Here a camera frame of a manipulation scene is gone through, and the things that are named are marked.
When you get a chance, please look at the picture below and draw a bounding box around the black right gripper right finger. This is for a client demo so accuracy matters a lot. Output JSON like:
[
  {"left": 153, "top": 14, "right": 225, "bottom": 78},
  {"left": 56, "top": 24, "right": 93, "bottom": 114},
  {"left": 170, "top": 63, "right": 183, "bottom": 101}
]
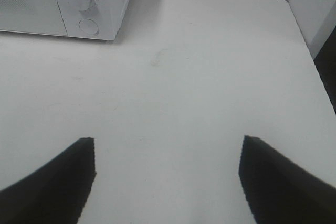
[{"left": 238, "top": 135, "right": 335, "bottom": 223}]

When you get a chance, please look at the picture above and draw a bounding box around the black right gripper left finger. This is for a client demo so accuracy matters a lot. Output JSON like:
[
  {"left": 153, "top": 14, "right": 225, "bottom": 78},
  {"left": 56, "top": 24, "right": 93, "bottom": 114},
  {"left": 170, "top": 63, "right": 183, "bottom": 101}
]
[{"left": 1, "top": 137, "right": 96, "bottom": 223}]

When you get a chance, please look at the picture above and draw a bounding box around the round white door button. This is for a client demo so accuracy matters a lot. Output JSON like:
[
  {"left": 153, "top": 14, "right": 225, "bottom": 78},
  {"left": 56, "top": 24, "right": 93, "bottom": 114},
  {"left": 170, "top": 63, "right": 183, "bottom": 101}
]
[{"left": 79, "top": 19, "right": 99, "bottom": 35}]

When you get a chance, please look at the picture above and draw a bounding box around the white microwave door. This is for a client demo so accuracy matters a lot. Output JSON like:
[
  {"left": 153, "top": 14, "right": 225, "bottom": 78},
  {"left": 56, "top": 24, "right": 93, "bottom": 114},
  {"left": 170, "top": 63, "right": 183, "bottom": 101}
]
[{"left": 1, "top": 0, "right": 67, "bottom": 36}]

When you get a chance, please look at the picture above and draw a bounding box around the white microwave oven body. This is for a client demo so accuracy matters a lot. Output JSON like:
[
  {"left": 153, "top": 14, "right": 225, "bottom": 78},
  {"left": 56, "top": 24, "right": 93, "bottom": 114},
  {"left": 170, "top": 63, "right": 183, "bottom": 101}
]
[{"left": 0, "top": 0, "right": 137, "bottom": 42}]

